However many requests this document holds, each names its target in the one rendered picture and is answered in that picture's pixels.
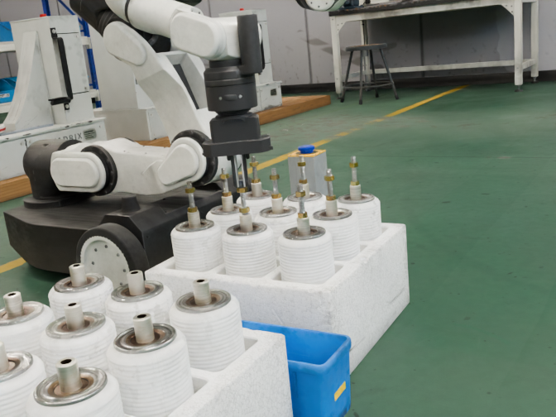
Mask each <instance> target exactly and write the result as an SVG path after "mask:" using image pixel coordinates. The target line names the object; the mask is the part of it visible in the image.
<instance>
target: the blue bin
mask: <svg viewBox="0 0 556 417"><path fill-rule="evenodd" d="M242 327H243V328H249V329H251V330H261V331H266V332H271V333H281V334H283V335H285V347H286V355H287V363H288V371H289V379H290V394H291V403H292V410H293V417H344V415H345V414H346V413H347V412H348V411H349V409H350V407H351V391H350V361H349V350H350V349H351V347H352V340H351V338H350V337H349V336H347V335H344V334H339V333H328V332H322V331H316V330H310V329H304V328H293V327H287V326H281V325H275V324H264V323H258V322H253V321H247V320H242Z"/></svg>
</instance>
